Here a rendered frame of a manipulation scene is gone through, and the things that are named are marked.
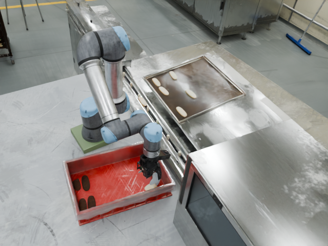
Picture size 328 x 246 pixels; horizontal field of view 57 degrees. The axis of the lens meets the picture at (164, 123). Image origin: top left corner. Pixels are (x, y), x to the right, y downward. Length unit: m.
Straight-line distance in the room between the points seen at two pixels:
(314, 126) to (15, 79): 3.11
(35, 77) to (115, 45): 2.56
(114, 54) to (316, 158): 0.93
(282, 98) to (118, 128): 1.46
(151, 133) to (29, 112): 1.04
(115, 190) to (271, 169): 0.78
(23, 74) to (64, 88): 1.77
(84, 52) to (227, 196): 0.81
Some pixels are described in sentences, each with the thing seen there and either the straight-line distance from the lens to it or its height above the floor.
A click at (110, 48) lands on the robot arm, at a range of 1.37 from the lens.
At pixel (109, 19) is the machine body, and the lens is 3.18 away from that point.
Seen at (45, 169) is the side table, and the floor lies 0.82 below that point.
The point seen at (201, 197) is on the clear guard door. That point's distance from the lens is 1.13.
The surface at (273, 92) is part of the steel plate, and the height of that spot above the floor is 0.82.
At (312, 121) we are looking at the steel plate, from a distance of 2.31.
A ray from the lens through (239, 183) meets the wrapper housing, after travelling 1.07.
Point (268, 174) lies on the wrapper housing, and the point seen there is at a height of 1.30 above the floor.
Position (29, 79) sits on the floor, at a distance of 3.86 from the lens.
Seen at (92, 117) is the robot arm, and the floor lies 1.04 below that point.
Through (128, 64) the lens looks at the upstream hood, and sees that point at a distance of 2.34.
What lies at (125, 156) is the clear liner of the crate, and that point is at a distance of 1.67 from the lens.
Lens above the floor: 2.12
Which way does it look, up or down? 42 degrees down
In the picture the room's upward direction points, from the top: 7 degrees clockwise
